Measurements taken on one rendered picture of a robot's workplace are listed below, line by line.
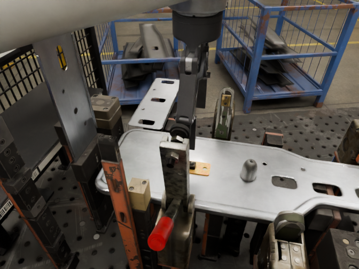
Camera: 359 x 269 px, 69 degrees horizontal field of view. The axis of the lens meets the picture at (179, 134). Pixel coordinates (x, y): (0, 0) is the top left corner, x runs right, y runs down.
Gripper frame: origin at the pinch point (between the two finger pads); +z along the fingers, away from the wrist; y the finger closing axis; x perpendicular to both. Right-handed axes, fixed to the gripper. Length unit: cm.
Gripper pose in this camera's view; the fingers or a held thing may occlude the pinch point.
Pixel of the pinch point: (193, 120)
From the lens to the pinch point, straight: 51.4
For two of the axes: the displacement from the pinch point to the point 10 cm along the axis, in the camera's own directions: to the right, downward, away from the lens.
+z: 0.0, 7.7, 6.3
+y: 2.1, -6.2, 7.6
